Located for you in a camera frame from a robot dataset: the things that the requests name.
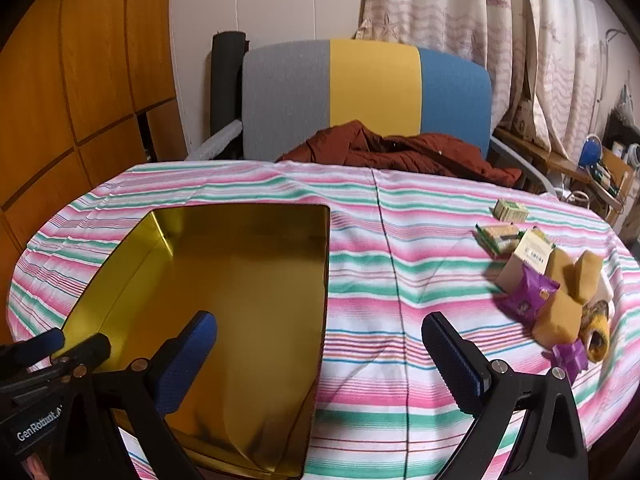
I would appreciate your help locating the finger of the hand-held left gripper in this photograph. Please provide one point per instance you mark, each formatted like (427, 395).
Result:
(45, 342)
(87, 350)

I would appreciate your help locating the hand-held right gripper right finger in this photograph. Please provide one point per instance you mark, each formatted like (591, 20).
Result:
(452, 365)

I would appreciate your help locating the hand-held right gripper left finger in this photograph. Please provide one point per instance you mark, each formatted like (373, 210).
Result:
(192, 355)

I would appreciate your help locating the gold tin box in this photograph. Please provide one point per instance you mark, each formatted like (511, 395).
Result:
(240, 285)

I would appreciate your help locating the large purple snack packet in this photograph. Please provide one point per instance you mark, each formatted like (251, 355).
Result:
(527, 295)

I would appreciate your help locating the yellow-brown pastry packet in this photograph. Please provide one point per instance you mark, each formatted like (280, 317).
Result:
(557, 320)
(586, 275)
(559, 267)

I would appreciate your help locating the small purple packet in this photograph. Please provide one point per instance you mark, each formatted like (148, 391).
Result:
(570, 355)

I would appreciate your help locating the beige paper box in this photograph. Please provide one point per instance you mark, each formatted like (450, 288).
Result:
(527, 255)

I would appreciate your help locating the yellow round patterned packet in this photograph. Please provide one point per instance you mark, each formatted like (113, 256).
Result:
(597, 332)

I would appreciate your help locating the striped tablecloth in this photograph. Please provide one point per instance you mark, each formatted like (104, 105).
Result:
(435, 270)

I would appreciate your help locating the yellow green snack packet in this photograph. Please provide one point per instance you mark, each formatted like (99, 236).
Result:
(495, 231)

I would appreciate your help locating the small green box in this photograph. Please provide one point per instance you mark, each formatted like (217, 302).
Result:
(511, 211)

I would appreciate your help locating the brown jacket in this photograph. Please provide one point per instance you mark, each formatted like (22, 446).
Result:
(425, 152)

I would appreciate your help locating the wooden side table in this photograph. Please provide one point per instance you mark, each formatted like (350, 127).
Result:
(525, 145)

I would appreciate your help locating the blue mug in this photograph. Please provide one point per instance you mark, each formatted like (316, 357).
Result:
(592, 152)

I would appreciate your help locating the cardboard box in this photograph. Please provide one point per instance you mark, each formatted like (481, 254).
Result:
(617, 165)

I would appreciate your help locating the black foam roll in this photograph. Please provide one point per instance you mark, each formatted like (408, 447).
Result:
(225, 80)

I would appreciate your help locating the wooden wardrobe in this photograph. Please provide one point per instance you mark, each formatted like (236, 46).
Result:
(100, 60)

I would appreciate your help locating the black shelf unit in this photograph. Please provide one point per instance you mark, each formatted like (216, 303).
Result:
(620, 130)

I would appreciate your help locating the grey yellow blue chair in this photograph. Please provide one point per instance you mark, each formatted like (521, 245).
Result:
(370, 80)

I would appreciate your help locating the patterned beige curtain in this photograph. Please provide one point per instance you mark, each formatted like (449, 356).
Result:
(450, 10)

